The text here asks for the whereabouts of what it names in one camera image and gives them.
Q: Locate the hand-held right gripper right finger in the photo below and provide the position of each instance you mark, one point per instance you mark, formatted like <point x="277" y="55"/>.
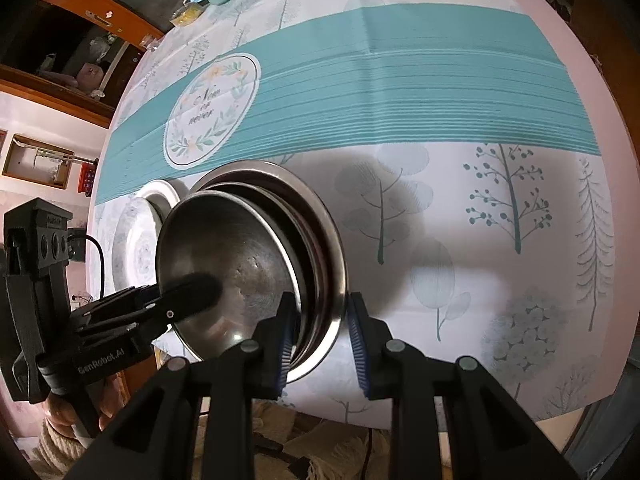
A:
<point x="361" y="352"/>

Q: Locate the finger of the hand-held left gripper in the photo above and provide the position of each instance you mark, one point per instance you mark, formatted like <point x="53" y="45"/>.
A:
<point x="192" y="296"/>

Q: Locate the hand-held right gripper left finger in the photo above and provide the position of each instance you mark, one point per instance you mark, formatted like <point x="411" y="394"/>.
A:
<point x="286" y="342"/>

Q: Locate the small steel bowl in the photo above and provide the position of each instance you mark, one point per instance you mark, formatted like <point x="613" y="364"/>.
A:
<point x="235" y="260"/>

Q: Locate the pink steel bowl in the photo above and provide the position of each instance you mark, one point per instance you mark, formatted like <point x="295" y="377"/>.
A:
<point x="312" y="280"/>

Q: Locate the floral patterned plate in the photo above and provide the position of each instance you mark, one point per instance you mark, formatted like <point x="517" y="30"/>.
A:
<point x="137" y="255"/>

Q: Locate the large steel bowl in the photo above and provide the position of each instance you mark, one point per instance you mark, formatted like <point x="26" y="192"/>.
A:
<point x="340" y="260"/>

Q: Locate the white plate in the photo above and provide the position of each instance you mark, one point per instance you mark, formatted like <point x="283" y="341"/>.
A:
<point x="167" y="192"/>

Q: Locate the person's left hand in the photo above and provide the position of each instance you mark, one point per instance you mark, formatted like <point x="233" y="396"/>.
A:
<point x="110" y="410"/>

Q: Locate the black power adapter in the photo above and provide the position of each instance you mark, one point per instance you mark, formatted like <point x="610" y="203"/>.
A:
<point x="76" y="245"/>

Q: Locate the tree-printed tablecloth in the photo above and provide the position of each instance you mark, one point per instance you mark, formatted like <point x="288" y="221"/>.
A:
<point x="450" y="210"/>

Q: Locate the yellow sponge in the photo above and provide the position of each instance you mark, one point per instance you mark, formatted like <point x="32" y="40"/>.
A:
<point x="185" y="14"/>

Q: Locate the wooden wall niche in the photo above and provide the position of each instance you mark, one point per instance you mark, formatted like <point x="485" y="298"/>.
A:
<point x="35" y="162"/>

